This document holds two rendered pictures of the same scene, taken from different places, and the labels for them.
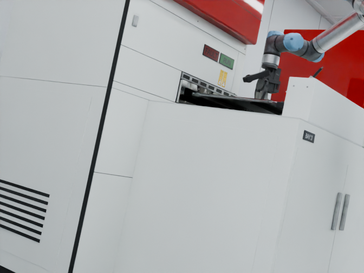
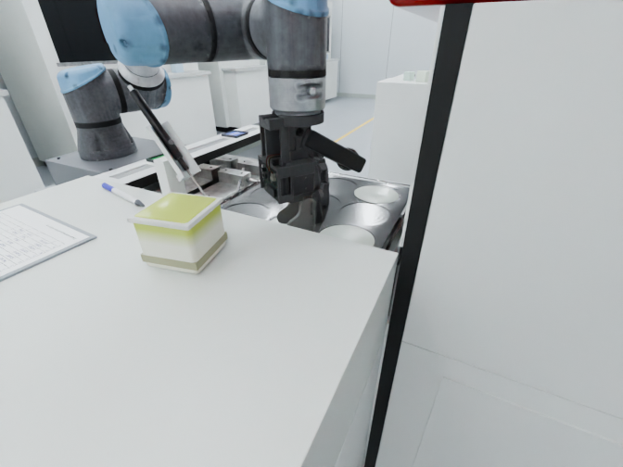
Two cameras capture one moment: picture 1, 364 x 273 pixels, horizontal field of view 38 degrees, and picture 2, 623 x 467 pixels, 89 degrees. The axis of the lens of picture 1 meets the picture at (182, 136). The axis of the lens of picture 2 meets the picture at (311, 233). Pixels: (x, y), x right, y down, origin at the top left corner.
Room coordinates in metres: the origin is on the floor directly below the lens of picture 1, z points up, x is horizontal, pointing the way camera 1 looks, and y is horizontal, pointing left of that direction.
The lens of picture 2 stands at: (2.80, -0.39, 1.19)
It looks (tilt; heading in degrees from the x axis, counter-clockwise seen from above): 31 degrees down; 169
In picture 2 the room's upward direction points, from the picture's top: straight up
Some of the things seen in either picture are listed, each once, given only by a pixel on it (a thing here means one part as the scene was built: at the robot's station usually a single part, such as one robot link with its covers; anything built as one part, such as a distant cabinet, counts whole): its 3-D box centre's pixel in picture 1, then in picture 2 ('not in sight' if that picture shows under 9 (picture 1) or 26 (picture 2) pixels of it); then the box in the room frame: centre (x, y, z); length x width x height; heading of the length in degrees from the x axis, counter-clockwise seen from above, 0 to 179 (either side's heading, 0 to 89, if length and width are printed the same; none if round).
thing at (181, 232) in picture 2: not in sight; (183, 232); (2.45, -0.48, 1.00); 0.07 x 0.07 x 0.07; 64
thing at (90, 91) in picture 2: not in sight; (91, 92); (1.76, -0.80, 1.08); 0.13 x 0.12 x 0.14; 120
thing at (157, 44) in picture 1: (188, 63); (450, 137); (2.18, 0.03, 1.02); 0.81 x 0.03 x 0.40; 143
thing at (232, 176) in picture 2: not in sight; (235, 176); (1.99, -0.44, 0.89); 0.08 x 0.03 x 0.03; 53
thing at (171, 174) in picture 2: not in sight; (177, 170); (2.32, -0.50, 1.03); 0.06 x 0.04 x 0.13; 53
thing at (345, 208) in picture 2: (252, 106); (316, 204); (2.20, -0.26, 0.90); 0.34 x 0.34 x 0.01; 53
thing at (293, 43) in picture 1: (292, 44); (240, 29); (2.27, -0.39, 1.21); 0.11 x 0.11 x 0.08; 30
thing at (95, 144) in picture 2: not in sight; (103, 135); (1.76, -0.80, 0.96); 0.15 x 0.15 x 0.10
